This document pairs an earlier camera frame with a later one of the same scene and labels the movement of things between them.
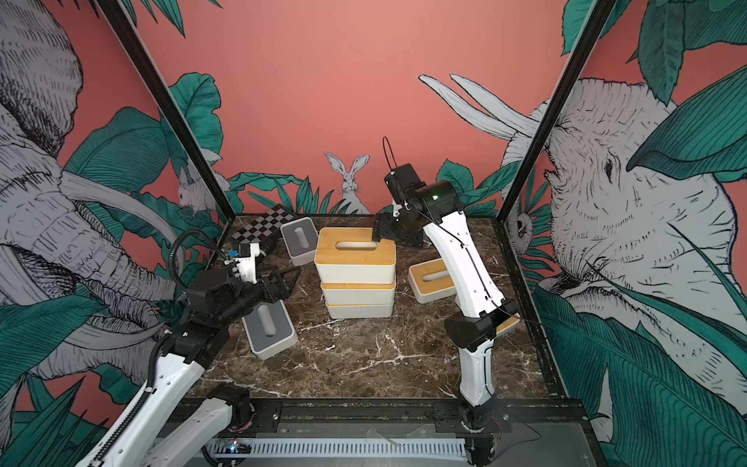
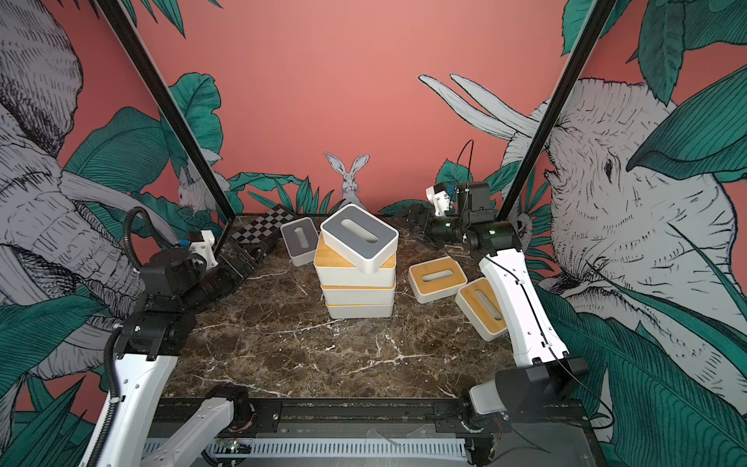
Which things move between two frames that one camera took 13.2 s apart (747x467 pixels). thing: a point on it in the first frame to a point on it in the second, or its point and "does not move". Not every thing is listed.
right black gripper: x=384 y=230 to x=429 y=233
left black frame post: x=119 y=15 does not move
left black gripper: x=283 y=292 to x=242 y=273
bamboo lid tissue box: x=349 y=256 does not move
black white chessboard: x=273 y=220 does not move
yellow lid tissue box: x=355 y=310 does not move
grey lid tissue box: x=301 y=239 does not move
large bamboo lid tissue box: x=358 y=293 does not move
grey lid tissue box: x=269 y=329 to x=362 y=239
